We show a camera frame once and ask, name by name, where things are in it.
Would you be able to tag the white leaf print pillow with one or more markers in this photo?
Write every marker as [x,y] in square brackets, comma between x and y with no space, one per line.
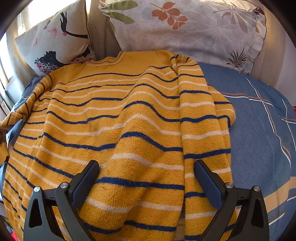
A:
[185,30]

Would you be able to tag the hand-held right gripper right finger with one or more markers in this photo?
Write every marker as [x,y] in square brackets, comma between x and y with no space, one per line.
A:
[209,184]

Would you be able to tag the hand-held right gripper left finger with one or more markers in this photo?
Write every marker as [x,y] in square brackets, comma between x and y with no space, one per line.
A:
[83,185]

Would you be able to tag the yellow striped knit sweater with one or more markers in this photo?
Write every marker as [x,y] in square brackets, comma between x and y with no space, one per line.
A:
[120,129]

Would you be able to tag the beige cushion with figure print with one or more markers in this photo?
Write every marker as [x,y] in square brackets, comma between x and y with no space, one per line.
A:
[54,40]

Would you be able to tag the blue quilted bed sheet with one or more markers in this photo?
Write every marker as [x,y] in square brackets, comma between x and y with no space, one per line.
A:
[259,129]

